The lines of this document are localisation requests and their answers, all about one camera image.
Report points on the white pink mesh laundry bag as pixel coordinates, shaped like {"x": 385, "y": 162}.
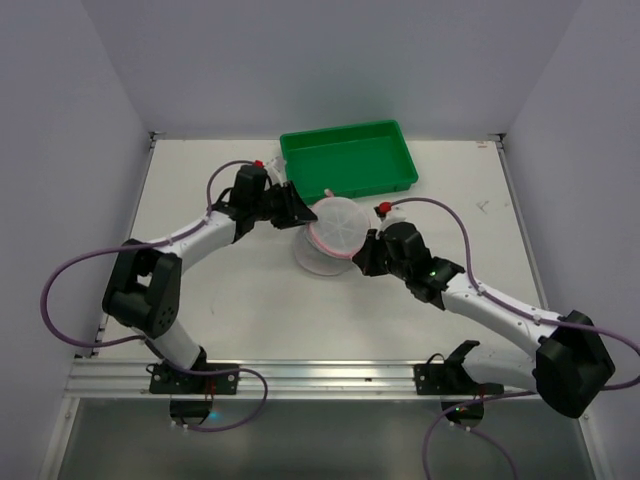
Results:
{"x": 325, "y": 247}

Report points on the aluminium mounting rail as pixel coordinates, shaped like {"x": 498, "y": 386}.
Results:
{"x": 283, "y": 380}

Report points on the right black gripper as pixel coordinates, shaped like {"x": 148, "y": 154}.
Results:
{"x": 378, "y": 250}

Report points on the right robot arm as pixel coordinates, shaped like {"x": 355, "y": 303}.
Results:
{"x": 563, "y": 359}

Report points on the green plastic tray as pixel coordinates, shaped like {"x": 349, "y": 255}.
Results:
{"x": 352, "y": 161}

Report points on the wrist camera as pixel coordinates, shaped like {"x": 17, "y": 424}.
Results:
{"x": 388, "y": 214}
{"x": 276, "y": 169}

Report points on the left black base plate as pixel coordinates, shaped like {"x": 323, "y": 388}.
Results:
{"x": 221, "y": 379}

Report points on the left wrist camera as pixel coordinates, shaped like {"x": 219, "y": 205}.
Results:
{"x": 276, "y": 169}

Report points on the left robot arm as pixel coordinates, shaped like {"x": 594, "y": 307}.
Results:
{"x": 144, "y": 289}

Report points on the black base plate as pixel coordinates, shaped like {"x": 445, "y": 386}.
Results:
{"x": 446, "y": 376}
{"x": 221, "y": 379}

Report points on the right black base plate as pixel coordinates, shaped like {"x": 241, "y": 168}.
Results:
{"x": 446, "y": 376}

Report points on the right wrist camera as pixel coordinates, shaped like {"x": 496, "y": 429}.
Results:
{"x": 388, "y": 214}

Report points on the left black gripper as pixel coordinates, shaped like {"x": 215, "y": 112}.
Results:
{"x": 286, "y": 204}

